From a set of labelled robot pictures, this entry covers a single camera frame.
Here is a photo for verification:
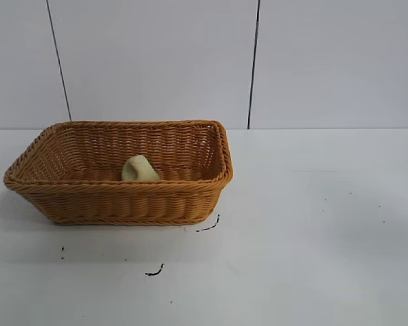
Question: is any pale yellow egg yolk pastry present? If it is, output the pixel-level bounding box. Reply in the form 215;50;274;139
121;155;161;183

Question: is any brown woven wicker basket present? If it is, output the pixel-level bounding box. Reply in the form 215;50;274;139
3;119;235;226

